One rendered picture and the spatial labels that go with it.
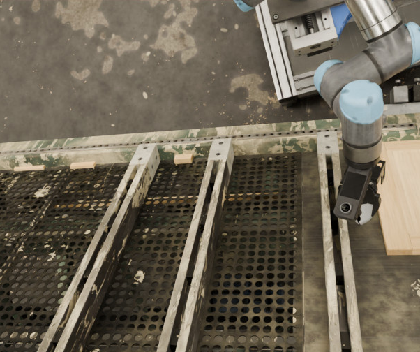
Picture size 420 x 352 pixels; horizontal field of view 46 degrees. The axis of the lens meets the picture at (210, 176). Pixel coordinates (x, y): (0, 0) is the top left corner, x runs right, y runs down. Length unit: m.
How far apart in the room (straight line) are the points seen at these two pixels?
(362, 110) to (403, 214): 0.49
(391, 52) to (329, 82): 0.13
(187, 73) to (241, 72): 0.29
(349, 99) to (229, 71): 1.74
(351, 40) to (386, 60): 1.38
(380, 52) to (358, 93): 0.13
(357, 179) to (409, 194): 0.41
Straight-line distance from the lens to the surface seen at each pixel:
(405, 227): 1.32
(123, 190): 1.50
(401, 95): 1.81
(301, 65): 2.38
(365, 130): 0.96
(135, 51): 2.79
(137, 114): 2.72
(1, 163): 1.99
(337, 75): 1.02
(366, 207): 1.13
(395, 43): 1.04
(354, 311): 1.06
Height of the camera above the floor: 2.52
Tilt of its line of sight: 78 degrees down
